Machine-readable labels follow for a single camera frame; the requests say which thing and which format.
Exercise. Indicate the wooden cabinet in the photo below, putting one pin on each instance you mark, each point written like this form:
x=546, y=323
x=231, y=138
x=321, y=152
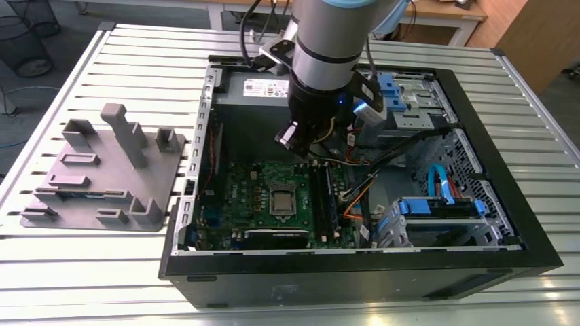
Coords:
x=539, y=40

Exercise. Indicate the hard disk in blue carrier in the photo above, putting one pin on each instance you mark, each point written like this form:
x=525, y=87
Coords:
x=422, y=207

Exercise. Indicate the grey metal disk bay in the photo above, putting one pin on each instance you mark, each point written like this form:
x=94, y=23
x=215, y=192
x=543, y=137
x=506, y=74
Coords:
x=454, y=231

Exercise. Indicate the wooden desk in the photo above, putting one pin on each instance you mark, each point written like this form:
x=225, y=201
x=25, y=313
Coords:
x=449, y=13

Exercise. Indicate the small black mesh bin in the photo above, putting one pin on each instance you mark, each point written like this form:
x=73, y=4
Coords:
x=46, y=17

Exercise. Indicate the green RAM stick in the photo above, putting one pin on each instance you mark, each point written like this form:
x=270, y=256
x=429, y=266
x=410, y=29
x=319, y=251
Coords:
x=82, y=194

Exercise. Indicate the blue drive bay latch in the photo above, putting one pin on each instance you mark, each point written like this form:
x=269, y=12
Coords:
x=393, y=98

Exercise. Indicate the large black mesh bin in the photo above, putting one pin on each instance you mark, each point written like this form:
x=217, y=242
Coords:
x=23, y=51

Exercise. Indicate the black graphics card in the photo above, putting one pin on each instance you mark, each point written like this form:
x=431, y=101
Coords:
x=277, y=237

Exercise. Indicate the black PC case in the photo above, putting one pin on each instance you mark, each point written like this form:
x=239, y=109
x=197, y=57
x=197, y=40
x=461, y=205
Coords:
x=318, y=282

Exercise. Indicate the grey parts rack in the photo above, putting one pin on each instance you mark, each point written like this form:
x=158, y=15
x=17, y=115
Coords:
x=118, y=190

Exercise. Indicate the CPU socket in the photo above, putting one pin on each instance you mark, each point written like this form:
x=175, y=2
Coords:
x=271, y=203

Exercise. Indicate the grey power supply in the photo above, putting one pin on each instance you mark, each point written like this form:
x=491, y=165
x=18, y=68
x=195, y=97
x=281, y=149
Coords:
x=250, y=122

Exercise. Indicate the green motherboard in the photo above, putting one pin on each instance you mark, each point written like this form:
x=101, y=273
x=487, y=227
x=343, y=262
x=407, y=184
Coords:
x=245, y=203

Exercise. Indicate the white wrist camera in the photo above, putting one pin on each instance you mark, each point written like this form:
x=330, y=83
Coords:
x=370, y=113

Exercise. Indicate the silver CPU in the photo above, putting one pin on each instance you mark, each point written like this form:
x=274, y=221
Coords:
x=285, y=200

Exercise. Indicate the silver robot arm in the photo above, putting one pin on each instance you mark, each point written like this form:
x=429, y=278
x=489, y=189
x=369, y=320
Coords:
x=326, y=44

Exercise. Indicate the grey metal drive cage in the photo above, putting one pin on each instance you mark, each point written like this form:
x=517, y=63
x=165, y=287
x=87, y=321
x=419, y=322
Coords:
x=409, y=129

